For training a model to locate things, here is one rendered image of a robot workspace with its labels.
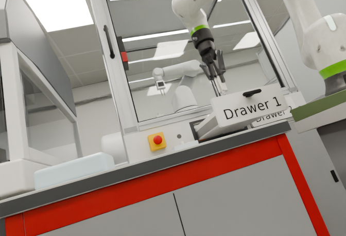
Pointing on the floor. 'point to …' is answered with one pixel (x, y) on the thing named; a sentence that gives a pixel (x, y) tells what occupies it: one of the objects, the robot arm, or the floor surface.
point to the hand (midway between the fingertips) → (220, 84)
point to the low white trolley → (181, 194)
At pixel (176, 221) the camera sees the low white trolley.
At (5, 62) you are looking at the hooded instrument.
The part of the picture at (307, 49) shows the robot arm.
